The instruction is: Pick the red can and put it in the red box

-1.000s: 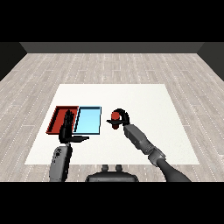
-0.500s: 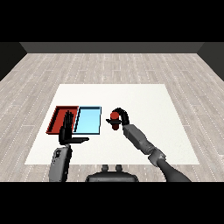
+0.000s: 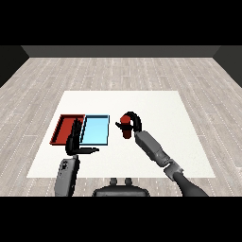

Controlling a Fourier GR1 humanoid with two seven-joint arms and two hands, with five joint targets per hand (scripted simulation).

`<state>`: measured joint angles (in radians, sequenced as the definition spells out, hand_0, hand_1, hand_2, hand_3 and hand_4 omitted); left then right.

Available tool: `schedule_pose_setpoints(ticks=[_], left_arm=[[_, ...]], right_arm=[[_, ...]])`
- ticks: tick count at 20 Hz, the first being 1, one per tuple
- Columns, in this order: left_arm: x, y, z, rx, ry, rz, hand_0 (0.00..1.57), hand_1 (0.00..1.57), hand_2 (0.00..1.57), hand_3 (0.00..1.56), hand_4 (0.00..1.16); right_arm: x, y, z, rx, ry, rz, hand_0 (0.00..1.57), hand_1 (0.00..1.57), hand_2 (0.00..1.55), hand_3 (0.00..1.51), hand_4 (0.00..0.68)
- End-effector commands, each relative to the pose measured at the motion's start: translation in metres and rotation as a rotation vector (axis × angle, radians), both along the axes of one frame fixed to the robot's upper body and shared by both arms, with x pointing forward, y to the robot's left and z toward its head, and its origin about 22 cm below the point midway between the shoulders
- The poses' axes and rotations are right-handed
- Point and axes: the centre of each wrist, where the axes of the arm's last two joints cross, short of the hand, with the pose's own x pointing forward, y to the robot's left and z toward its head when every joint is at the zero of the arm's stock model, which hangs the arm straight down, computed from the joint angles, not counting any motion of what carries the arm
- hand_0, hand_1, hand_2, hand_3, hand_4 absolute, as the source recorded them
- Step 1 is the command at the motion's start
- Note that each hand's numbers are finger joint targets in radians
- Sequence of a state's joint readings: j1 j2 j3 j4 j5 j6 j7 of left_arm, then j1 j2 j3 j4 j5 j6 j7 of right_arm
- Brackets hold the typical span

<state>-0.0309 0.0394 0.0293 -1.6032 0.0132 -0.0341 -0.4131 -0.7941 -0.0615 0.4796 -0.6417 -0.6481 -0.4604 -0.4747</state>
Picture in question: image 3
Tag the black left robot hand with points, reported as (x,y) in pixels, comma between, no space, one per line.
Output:
(73,142)

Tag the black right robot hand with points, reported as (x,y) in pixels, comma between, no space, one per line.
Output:
(136,122)

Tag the red can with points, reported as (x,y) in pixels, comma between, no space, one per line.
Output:
(126,126)

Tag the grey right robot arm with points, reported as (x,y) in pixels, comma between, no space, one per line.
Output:
(164,160)

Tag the red shallow open box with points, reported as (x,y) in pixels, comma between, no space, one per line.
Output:
(65,129)

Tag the light blue shallow open box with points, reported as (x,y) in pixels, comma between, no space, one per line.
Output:
(95,129)

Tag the dark grey robot body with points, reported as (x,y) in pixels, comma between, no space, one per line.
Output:
(121,190)

